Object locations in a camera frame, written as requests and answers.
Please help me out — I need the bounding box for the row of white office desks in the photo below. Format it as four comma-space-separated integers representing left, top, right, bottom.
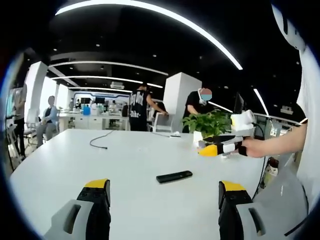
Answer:
58, 109, 131, 131

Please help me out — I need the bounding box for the black monitor on stand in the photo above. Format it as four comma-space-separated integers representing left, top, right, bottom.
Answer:
233, 91, 245, 121

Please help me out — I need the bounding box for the black remote control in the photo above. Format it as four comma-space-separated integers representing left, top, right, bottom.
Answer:
156, 170, 193, 185

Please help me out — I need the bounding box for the person's right hand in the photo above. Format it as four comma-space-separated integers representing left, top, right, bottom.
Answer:
238, 139, 268, 159

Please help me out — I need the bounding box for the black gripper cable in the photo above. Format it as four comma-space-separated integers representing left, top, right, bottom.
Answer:
284, 212, 313, 237
251, 121, 266, 142

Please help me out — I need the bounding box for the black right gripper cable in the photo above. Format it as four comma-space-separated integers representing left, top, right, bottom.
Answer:
251, 121, 266, 142

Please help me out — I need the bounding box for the person's white shirt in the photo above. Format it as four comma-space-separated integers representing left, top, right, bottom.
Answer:
296, 47, 320, 210

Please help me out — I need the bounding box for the green potted plant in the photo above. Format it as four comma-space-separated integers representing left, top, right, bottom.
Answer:
181, 109, 233, 138

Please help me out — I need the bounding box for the white worn chest device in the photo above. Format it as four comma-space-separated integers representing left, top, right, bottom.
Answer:
271, 3, 308, 51

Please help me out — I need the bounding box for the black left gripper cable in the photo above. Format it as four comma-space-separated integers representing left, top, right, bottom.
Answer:
284, 212, 313, 237

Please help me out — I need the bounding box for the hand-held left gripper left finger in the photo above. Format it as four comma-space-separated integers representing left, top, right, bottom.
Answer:
44, 178, 112, 240

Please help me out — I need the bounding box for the long ceiling light strip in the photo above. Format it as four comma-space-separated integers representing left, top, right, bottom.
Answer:
54, 0, 244, 71

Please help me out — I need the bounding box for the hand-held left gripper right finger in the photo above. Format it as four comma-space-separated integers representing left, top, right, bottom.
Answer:
218, 180, 280, 240

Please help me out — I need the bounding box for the white mesh office chair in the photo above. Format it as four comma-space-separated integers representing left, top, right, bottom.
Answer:
252, 149, 312, 240

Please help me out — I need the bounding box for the black loose table cable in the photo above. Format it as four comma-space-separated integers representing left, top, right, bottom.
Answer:
89, 129, 115, 151

